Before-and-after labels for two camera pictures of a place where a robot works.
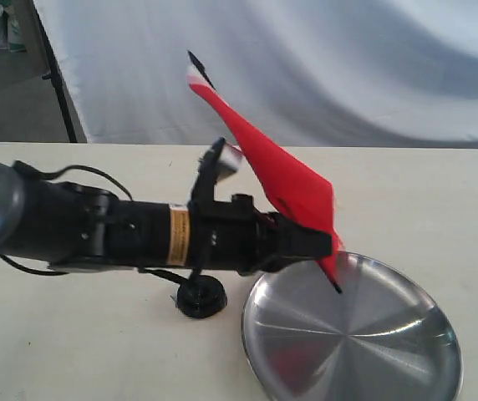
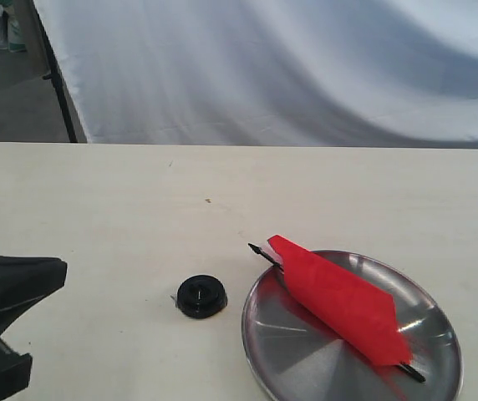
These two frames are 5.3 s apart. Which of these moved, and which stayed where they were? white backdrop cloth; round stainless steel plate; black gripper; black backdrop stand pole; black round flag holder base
Moved: black gripper
Stayed: white backdrop cloth; round stainless steel plate; black backdrop stand pole; black round flag holder base
